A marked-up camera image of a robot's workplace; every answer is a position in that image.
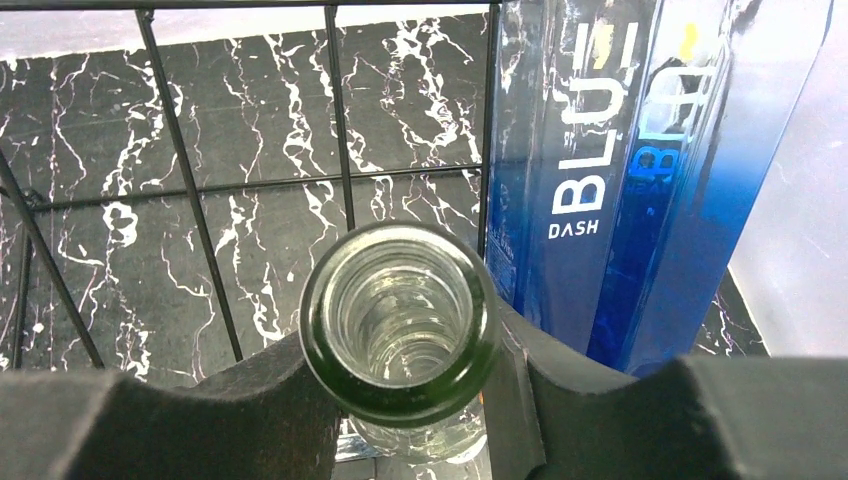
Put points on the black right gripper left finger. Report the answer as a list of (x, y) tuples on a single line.
[(265, 417)]

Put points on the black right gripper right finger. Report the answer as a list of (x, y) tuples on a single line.
[(552, 413)]

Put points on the clear glass bottle green rim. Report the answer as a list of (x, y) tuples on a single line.
[(398, 323)]

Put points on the blue square water bottle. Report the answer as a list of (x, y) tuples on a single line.
[(568, 87)]

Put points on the black wire wine rack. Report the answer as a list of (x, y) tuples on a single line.
[(187, 168)]

